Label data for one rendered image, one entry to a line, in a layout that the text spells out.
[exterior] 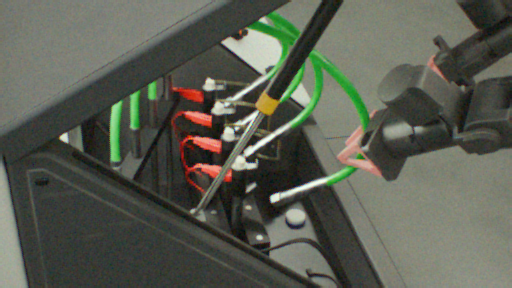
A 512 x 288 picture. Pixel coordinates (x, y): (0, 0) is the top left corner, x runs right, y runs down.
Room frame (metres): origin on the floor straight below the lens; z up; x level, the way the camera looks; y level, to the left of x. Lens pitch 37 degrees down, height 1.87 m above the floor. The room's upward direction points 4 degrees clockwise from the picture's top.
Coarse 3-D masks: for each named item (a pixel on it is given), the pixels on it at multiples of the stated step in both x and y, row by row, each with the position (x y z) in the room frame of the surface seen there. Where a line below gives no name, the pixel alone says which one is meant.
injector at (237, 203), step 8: (232, 168) 0.93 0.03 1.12; (232, 176) 0.93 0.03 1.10; (240, 176) 0.92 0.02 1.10; (232, 184) 0.93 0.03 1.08; (240, 184) 0.92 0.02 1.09; (256, 184) 0.95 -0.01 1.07; (232, 192) 0.93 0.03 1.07; (240, 192) 0.92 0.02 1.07; (248, 192) 0.94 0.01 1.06; (232, 200) 0.94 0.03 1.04; (240, 200) 0.93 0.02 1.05; (232, 208) 0.93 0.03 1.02; (240, 208) 0.93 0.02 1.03; (232, 216) 0.93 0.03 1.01; (240, 216) 0.93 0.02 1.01; (232, 224) 0.93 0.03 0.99; (240, 224) 0.93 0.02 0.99; (232, 232) 0.93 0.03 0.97; (240, 232) 0.93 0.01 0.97; (240, 240) 0.94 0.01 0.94
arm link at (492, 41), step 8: (504, 16) 1.01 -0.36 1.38; (496, 24) 1.02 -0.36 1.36; (504, 24) 1.01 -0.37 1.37; (488, 32) 1.02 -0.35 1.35; (496, 32) 1.01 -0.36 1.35; (504, 32) 1.01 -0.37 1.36; (488, 40) 1.01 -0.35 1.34; (496, 40) 1.00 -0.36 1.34; (504, 40) 1.00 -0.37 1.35; (496, 48) 1.00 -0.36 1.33; (504, 48) 1.00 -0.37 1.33; (504, 56) 1.01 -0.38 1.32
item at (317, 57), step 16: (272, 32) 0.85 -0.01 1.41; (320, 64) 0.84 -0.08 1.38; (336, 80) 0.84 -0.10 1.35; (352, 96) 0.83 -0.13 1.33; (112, 112) 0.87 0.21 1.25; (368, 112) 0.84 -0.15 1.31; (112, 128) 0.87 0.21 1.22; (112, 144) 0.87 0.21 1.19; (112, 160) 0.87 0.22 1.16; (336, 176) 0.84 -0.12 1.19
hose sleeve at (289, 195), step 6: (318, 180) 0.84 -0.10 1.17; (324, 180) 0.84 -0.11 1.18; (300, 186) 0.85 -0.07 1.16; (306, 186) 0.84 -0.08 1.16; (312, 186) 0.84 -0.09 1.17; (318, 186) 0.84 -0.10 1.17; (324, 186) 0.84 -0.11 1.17; (282, 192) 0.85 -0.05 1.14; (288, 192) 0.85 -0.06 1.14; (294, 192) 0.84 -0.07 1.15; (300, 192) 0.84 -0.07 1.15; (306, 192) 0.84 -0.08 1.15; (312, 192) 0.84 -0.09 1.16; (282, 198) 0.84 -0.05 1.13; (288, 198) 0.84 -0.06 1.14; (294, 198) 0.84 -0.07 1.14
